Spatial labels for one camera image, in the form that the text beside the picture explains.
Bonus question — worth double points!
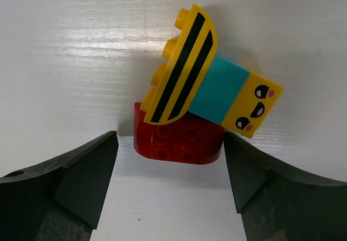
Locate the red yellow blue lego stack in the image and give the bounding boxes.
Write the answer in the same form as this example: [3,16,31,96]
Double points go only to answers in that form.
[134,5,284,165]

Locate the blue small lego brick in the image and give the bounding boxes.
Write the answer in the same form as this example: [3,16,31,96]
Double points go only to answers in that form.
[189,56,250,125]

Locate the red arched lego brick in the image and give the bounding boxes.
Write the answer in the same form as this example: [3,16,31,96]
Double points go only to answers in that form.
[134,102,225,165]

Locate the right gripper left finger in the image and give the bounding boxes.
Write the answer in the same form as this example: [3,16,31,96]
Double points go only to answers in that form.
[1,131,118,240]

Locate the yellow striped curved lego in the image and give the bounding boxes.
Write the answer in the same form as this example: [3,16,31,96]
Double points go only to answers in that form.
[140,4,217,125]

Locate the yellow face lego brick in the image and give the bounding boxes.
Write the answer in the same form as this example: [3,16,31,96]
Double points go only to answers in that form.
[221,73,284,138]

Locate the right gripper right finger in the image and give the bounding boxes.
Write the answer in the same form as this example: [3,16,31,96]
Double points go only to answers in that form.
[224,132,346,240]

